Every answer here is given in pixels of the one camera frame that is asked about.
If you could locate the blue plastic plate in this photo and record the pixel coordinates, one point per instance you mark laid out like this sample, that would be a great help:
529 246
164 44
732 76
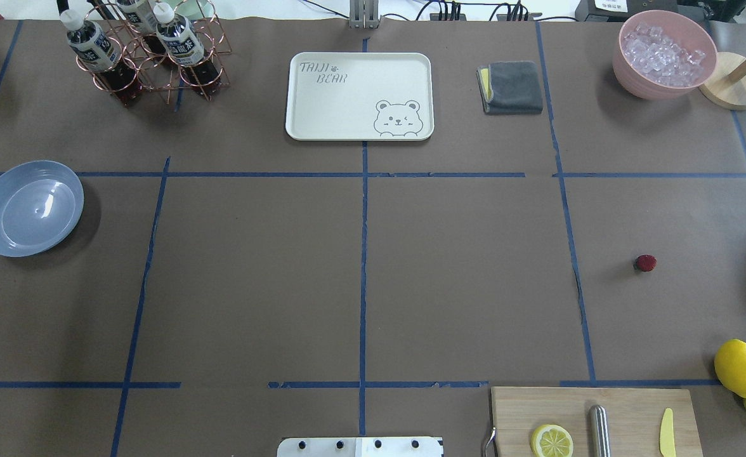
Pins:
40 205

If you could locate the red strawberry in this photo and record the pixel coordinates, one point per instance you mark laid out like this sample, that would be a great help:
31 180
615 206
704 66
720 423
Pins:
645 263

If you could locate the cream bear tray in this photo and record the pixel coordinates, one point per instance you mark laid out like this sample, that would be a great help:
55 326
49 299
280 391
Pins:
357 96

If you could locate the grey folded cloth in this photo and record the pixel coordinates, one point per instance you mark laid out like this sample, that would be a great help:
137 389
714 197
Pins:
510 88

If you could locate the dark tea bottle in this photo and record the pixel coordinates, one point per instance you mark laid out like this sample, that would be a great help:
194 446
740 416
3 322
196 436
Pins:
180 39
140 16
101 57

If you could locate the lemon half slice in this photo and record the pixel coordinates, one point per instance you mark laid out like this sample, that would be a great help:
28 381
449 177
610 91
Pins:
551 440

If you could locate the wooden cutting board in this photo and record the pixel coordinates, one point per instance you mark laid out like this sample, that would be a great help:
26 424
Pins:
632 422

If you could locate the pink bowl of ice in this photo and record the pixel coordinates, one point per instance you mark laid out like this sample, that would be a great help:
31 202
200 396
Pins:
661 55

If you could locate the wooden cup tree stand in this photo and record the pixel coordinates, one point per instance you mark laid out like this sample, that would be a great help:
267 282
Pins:
726 87

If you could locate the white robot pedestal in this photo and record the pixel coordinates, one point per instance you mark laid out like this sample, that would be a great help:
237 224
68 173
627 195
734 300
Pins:
362 446

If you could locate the copper wire bottle rack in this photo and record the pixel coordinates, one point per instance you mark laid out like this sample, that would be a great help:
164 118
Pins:
158 73

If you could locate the steel handled knife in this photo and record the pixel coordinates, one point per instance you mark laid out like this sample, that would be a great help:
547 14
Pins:
598 418

